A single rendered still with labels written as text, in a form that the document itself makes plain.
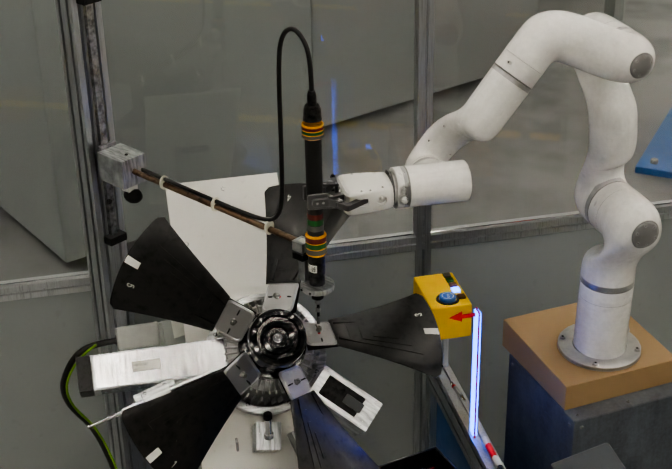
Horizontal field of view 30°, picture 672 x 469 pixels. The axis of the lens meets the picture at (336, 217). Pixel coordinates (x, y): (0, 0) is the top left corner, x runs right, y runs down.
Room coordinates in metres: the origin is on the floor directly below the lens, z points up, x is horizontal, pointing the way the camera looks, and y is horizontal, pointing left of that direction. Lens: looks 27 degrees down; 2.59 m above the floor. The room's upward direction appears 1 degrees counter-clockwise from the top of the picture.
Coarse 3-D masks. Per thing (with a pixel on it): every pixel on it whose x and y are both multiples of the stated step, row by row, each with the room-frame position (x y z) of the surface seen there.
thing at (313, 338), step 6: (306, 324) 2.26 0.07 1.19; (312, 324) 2.26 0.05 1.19; (318, 324) 2.27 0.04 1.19; (324, 324) 2.27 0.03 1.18; (306, 330) 2.24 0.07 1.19; (312, 330) 2.24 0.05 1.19; (324, 330) 2.24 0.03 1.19; (330, 330) 2.25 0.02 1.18; (312, 336) 2.22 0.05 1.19; (318, 336) 2.22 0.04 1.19; (324, 336) 2.22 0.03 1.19; (330, 336) 2.22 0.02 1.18; (312, 342) 2.19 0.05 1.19; (318, 342) 2.19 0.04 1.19; (324, 342) 2.20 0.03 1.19; (330, 342) 2.20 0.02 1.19; (336, 342) 2.20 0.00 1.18
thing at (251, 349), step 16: (256, 320) 2.18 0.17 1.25; (272, 320) 2.19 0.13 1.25; (288, 320) 2.19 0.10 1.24; (256, 336) 2.16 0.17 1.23; (272, 336) 2.16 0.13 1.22; (288, 336) 2.17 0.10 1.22; (304, 336) 2.17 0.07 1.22; (240, 352) 2.22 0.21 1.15; (256, 352) 2.13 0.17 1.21; (272, 352) 2.14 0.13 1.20; (288, 352) 2.15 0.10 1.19; (304, 352) 2.24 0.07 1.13; (272, 368) 2.15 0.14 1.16
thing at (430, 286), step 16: (416, 288) 2.63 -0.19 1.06; (432, 288) 2.60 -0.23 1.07; (448, 288) 2.60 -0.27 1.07; (432, 304) 2.53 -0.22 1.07; (448, 304) 2.52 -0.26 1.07; (464, 304) 2.53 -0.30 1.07; (448, 320) 2.51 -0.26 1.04; (464, 320) 2.52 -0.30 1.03; (448, 336) 2.51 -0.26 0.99; (464, 336) 2.52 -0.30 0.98
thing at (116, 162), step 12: (108, 144) 2.69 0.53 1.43; (120, 144) 2.70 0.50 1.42; (108, 156) 2.63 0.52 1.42; (120, 156) 2.63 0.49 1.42; (132, 156) 2.63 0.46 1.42; (144, 156) 2.65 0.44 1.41; (108, 168) 2.63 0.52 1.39; (120, 168) 2.60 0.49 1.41; (132, 168) 2.62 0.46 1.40; (108, 180) 2.64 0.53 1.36; (120, 180) 2.61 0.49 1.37; (132, 180) 2.62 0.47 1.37; (144, 180) 2.64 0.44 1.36
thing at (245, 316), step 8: (232, 304) 2.23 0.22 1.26; (224, 312) 2.23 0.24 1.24; (232, 312) 2.23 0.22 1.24; (240, 312) 2.22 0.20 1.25; (248, 312) 2.22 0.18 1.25; (224, 320) 2.23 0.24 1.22; (240, 320) 2.22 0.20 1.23; (248, 320) 2.22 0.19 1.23; (216, 328) 2.24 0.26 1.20; (224, 328) 2.23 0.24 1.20; (232, 328) 2.23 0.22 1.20; (240, 328) 2.23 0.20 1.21; (232, 336) 2.23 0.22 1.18; (240, 336) 2.23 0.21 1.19
